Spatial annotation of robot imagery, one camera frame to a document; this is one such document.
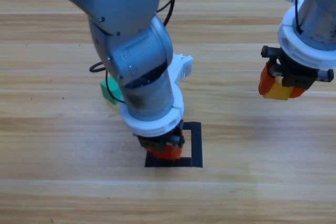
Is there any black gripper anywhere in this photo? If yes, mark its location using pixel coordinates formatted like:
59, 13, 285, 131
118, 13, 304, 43
258, 45, 335, 99
135, 120, 185, 161

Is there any yellow wooden block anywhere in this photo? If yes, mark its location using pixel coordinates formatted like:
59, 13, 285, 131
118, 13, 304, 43
263, 78, 296, 102

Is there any green wooden block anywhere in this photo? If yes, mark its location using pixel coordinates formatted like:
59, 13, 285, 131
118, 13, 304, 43
100, 76, 123, 105

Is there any black tape square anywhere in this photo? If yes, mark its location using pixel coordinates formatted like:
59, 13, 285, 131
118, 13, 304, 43
144, 121, 204, 168

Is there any thin black arm wire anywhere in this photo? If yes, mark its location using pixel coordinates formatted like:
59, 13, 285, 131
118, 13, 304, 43
294, 0, 304, 35
104, 71, 127, 104

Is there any black camera cable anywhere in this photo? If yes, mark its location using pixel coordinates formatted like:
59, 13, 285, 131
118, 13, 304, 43
89, 62, 107, 74

